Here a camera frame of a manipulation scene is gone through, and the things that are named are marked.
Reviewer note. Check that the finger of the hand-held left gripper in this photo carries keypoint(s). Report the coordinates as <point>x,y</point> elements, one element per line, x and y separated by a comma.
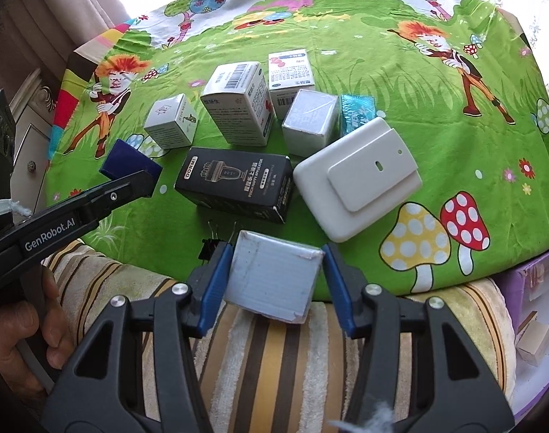
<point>116,196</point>

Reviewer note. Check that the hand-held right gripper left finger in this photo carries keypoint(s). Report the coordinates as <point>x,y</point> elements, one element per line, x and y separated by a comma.
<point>211,288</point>

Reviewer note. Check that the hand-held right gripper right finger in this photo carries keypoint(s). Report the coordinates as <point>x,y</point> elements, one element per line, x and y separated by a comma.
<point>339,288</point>

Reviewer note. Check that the dark blue box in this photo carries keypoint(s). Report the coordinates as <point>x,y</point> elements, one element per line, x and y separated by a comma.
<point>125,158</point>

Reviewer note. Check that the grey white worn box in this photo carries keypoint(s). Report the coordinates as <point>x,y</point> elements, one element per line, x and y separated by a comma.
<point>274,275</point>

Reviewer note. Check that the person's left hand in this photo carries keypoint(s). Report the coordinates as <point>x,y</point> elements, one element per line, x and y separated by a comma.
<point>35,329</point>

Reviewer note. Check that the black binder clip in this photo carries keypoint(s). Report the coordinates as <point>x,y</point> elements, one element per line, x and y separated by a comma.
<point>209,250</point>

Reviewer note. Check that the white fibre tuft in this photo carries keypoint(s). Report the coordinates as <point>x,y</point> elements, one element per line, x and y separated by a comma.
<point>8,209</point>
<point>360,421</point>

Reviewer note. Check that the striped towel cushion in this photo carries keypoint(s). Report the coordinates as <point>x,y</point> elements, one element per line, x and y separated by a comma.
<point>265,361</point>

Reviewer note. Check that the white plastic case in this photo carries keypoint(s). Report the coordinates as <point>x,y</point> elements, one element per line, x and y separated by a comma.
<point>346,198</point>

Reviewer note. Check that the small white cube drawing box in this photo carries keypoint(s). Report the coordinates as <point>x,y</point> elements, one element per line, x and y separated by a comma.
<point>170,119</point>

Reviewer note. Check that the white carved dresser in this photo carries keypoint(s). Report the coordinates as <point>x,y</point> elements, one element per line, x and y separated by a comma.
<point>35,144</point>

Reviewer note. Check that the black product box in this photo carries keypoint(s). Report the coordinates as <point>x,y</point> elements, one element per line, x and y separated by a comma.
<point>233,185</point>

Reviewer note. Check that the tall white barcode box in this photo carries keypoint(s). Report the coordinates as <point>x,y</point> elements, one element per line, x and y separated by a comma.
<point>238,103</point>

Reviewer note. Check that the silver white cube box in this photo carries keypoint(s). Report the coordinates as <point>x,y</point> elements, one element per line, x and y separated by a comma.
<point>308,121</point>

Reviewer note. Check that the purple box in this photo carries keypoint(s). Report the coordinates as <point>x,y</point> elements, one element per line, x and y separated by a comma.
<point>513,275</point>

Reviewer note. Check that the dark blue small packet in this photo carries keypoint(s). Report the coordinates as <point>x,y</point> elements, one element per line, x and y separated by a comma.
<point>358,115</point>

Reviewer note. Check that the brown curtain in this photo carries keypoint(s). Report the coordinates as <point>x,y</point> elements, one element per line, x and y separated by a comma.
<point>39,22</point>

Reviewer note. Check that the small beige box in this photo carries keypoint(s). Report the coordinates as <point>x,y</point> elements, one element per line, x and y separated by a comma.
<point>533,338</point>

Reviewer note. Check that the white red medicine box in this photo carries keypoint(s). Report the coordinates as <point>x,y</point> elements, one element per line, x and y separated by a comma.
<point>290,76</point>

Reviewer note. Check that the cartoon printed green blanket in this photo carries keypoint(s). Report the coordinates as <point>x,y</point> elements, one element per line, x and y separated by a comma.
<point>391,76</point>

